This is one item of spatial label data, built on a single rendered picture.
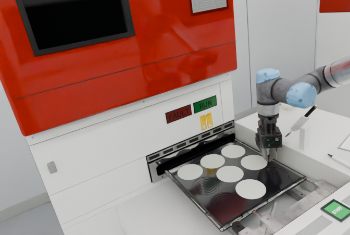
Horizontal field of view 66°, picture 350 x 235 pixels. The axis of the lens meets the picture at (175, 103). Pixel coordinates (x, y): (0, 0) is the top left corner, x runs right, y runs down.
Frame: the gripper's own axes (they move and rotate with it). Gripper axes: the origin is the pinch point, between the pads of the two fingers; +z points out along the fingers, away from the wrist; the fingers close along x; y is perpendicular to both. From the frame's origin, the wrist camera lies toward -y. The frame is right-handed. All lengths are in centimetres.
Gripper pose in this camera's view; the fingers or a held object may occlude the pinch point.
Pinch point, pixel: (268, 157)
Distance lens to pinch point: 111.3
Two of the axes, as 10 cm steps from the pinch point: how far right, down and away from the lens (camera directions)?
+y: -1.3, 3.8, -9.1
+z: 1.5, 9.2, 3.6
